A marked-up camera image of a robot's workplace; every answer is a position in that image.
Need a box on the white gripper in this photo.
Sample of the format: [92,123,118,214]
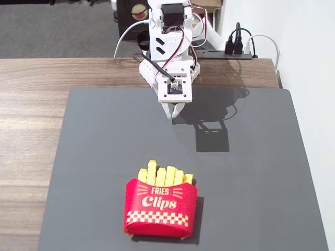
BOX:
[138,59,202,121]

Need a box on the tallest yellow wavy fry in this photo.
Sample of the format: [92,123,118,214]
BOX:
[147,159,158,185]

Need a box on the black power strip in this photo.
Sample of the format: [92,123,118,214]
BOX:
[193,49,259,60]

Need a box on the black clamp knob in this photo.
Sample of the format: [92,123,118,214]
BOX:
[136,31,149,51]

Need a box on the white slanted stand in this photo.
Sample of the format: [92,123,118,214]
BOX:
[192,7,226,51]

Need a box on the black box with round logo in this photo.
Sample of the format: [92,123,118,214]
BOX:
[116,0,152,41]

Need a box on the grey mat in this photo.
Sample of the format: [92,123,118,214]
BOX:
[37,87,329,251]

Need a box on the red fries clips box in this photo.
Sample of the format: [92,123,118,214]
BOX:
[122,177,199,241]

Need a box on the brown cardboard box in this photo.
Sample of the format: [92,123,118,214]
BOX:
[190,0,224,8]

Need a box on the white camera mount with board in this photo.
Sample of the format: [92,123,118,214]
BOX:
[157,73,194,104]

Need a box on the black camera cable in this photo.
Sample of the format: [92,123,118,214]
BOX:
[141,51,176,84]

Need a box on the black plug with cable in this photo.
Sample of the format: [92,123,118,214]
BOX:
[224,21,252,55]
[233,21,243,55]

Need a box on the white cable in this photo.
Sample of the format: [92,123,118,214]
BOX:
[113,20,150,59]

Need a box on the white plug with cable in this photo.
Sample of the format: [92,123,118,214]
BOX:
[243,33,281,73]

